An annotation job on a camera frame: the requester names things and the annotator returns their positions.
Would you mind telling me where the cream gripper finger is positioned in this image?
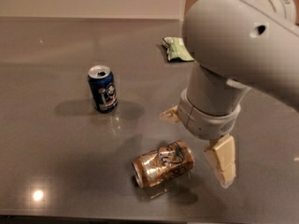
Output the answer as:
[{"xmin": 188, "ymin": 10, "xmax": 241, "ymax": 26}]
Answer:
[
  {"xmin": 159, "ymin": 105, "xmax": 180, "ymax": 123},
  {"xmin": 205, "ymin": 134, "xmax": 235, "ymax": 189}
]

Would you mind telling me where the green chip bag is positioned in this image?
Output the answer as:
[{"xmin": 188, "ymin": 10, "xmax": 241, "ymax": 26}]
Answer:
[{"xmin": 163, "ymin": 37, "xmax": 194, "ymax": 62}]

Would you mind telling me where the blue soda can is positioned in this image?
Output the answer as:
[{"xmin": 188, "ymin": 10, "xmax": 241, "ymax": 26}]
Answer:
[{"xmin": 88, "ymin": 64, "xmax": 118, "ymax": 113}]

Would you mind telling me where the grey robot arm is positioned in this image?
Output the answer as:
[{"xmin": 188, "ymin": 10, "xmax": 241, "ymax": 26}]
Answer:
[{"xmin": 160, "ymin": 0, "xmax": 299, "ymax": 188}]

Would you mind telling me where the orange soda can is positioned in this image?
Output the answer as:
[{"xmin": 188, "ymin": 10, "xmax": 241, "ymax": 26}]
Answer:
[{"xmin": 133, "ymin": 140, "xmax": 194, "ymax": 188}]

